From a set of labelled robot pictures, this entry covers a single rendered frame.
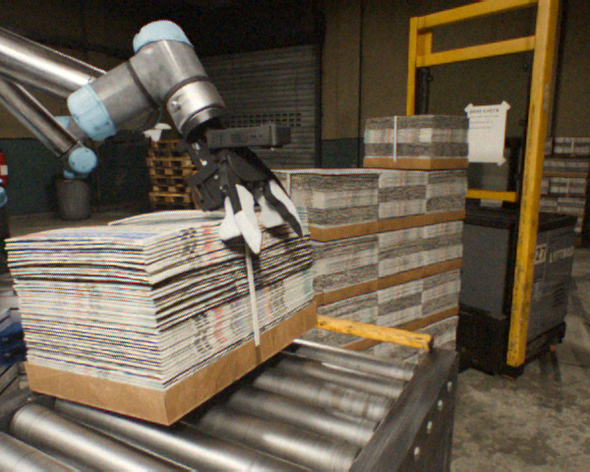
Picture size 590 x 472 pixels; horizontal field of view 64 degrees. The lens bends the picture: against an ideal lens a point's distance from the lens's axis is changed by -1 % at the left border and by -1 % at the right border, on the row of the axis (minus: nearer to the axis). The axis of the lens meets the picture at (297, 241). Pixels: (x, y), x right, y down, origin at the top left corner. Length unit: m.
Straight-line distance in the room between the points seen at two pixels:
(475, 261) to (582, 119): 5.45
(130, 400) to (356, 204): 1.27
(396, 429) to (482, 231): 2.15
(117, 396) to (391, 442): 0.34
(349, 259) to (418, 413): 1.12
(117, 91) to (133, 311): 0.31
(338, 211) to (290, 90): 7.62
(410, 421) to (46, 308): 0.51
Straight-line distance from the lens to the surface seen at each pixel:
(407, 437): 0.65
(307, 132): 9.00
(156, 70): 0.71
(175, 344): 0.60
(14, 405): 0.80
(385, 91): 8.52
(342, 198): 1.69
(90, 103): 0.73
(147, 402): 0.62
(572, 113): 8.03
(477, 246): 2.76
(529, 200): 2.44
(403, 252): 1.99
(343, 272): 1.75
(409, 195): 1.97
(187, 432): 0.66
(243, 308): 0.70
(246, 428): 0.67
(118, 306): 0.61
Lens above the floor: 1.15
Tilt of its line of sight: 11 degrees down
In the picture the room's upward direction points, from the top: straight up
